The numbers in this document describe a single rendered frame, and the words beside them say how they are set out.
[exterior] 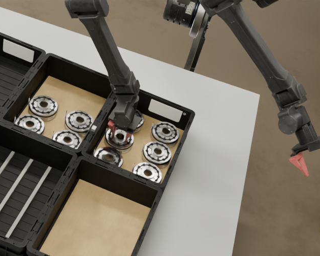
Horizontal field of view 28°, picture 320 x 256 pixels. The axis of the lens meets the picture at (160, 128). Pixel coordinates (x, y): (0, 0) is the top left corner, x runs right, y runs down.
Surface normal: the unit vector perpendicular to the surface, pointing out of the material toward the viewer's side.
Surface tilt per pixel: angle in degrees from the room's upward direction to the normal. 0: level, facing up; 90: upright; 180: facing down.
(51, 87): 0
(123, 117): 90
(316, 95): 0
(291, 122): 72
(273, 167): 0
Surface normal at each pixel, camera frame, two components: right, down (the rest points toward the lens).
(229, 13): -0.26, 0.63
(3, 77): 0.23, -0.66
